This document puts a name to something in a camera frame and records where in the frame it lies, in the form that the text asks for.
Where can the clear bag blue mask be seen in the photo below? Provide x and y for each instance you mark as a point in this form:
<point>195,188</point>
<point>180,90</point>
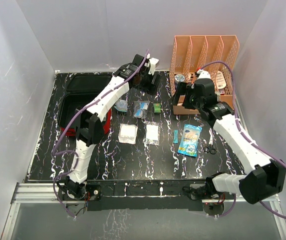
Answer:
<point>121,106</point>

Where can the white gauze pad packet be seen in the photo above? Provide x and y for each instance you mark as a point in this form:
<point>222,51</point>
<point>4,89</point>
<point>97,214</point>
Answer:
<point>127,134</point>

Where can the clear bag white gauze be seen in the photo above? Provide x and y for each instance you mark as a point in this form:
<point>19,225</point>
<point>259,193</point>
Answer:
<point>152,133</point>

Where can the round blue patterned tin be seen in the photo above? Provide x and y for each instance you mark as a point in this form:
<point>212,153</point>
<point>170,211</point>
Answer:
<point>178,78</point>

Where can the small green medicine box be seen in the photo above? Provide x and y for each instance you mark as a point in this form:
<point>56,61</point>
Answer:
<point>157,108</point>

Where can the peach plastic desk organizer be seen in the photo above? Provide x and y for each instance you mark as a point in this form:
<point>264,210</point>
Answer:
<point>216,53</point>

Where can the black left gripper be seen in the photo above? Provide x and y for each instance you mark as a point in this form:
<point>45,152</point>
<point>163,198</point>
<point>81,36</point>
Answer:
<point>151,89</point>

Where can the small teal sachet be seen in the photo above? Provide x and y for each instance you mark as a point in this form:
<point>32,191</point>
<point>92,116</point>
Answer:
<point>175,139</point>

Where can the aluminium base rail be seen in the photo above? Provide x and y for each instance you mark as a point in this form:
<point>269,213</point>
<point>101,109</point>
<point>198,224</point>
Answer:
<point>97,190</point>

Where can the red black medicine case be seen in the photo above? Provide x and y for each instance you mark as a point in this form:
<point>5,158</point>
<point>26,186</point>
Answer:
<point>81,89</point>

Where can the brown bottle orange cap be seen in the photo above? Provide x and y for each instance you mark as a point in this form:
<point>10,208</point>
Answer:
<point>137,80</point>

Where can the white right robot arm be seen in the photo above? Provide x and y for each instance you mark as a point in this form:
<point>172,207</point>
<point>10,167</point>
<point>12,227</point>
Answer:
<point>264,177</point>

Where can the blue cotton swab packet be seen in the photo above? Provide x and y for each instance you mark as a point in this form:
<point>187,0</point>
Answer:
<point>189,141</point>

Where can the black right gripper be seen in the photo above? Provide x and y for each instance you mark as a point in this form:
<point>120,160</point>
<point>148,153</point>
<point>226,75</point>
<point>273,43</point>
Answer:
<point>183,88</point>

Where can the pink white card pack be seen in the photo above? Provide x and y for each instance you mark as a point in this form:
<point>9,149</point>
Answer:
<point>220,80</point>

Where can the clear bag blue bandage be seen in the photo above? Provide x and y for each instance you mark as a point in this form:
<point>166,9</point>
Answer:
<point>140,109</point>

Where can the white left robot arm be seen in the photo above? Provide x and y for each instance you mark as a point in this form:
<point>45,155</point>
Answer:
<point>89,121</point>

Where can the black handled metal scissors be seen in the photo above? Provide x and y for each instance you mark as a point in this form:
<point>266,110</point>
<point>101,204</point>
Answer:
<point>209,148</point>

